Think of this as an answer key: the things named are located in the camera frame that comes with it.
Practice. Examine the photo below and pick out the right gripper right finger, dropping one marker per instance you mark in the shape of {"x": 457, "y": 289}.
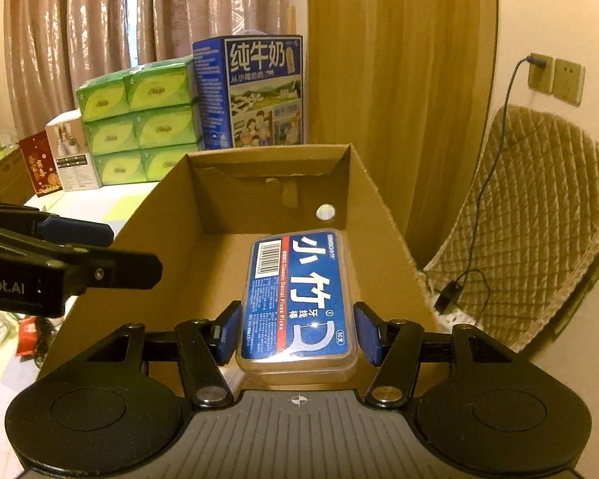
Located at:
{"x": 393, "y": 348}

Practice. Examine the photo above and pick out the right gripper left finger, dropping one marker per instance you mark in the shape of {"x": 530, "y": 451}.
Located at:
{"x": 204, "y": 347}

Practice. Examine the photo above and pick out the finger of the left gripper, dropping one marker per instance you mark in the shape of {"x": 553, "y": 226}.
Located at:
{"x": 54, "y": 228}
{"x": 97, "y": 267}

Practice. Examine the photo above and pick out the blue dental floss box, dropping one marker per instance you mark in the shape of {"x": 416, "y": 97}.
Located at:
{"x": 297, "y": 319}

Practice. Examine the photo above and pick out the brown cardboard boxes pile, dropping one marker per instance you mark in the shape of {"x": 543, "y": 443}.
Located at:
{"x": 15, "y": 184}

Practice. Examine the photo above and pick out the red gift box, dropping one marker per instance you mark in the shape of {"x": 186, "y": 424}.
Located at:
{"x": 40, "y": 164}

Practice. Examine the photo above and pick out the white humidifier box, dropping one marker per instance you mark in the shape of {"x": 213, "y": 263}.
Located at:
{"x": 71, "y": 154}

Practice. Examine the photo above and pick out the brown cardboard box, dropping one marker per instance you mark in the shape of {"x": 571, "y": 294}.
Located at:
{"x": 202, "y": 220}

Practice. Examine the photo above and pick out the green tissue box stack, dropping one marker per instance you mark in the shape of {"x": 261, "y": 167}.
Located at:
{"x": 139, "y": 122}

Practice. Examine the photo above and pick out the pink curtain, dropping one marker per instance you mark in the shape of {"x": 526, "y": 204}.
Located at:
{"x": 54, "y": 46}

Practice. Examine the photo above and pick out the quilted chair back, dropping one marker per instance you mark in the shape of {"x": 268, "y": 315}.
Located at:
{"x": 528, "y": 231}

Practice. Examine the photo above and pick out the blue milk carton box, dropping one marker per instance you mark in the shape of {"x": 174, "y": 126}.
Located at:
{"x": 250, "y": 90}

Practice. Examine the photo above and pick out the wooden door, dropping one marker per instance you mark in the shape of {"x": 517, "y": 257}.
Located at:
{"x": 408, "y": 83}

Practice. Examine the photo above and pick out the wall socket pair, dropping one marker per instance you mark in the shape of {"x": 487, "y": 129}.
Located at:
{"x": 557, "y": 77}

